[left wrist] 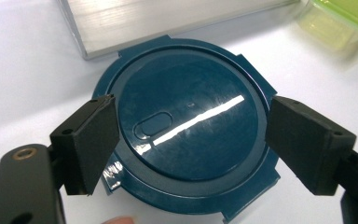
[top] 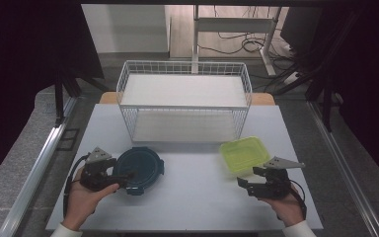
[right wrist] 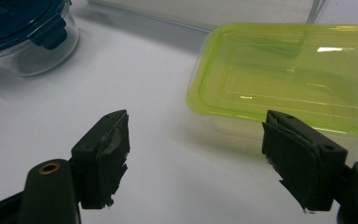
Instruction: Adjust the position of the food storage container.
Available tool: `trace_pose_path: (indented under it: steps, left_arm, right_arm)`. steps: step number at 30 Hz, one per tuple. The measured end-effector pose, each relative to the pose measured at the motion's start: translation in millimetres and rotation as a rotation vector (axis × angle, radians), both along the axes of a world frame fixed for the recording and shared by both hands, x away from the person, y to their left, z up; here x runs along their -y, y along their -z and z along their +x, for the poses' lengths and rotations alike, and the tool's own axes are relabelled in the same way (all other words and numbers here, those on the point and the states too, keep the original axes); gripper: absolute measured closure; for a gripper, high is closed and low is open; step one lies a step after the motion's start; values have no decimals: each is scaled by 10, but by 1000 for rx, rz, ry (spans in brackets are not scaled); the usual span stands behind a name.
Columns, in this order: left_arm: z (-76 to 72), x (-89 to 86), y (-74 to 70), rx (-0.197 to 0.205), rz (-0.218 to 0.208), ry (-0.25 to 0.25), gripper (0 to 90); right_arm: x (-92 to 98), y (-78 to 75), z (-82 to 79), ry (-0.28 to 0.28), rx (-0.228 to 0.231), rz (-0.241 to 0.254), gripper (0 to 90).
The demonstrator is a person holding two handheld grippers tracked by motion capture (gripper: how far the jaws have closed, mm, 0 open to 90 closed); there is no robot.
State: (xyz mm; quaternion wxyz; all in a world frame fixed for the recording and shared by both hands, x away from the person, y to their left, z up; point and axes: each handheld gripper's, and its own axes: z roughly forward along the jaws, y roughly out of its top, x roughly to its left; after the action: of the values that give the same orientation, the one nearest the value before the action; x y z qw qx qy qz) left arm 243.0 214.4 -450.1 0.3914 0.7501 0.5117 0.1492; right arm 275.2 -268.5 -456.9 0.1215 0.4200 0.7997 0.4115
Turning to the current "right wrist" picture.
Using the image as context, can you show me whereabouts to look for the green lidded plastic container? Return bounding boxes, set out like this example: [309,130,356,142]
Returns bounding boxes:
[186,21,358,158]

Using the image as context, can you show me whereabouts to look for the white wire rack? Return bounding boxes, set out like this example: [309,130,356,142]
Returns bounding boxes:
[87,0,328,33]

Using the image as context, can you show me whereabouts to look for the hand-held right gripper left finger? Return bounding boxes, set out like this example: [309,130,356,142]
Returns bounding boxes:
[70,109,131,210]

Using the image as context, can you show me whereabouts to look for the round glass container blue lid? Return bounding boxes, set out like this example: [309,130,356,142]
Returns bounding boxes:
[0,0,80,78]

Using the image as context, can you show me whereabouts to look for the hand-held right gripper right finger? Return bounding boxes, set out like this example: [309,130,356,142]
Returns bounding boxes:
[261,109,349,213]

